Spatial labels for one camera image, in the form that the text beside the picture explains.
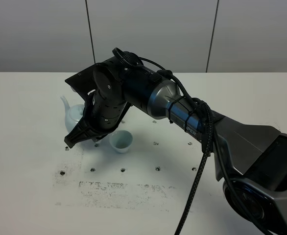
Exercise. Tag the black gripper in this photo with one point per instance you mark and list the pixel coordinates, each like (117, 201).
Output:
(102, 109)

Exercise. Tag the light blue porcelain teapot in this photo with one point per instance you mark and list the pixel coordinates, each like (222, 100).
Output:
(73, 114)

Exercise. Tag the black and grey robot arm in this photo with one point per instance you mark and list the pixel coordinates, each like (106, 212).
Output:
(251, 159)

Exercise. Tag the near light blue teacup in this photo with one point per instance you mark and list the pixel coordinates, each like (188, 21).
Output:
(121, 141)

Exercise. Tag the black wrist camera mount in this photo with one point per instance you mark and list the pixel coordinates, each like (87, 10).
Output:
(83, 82)

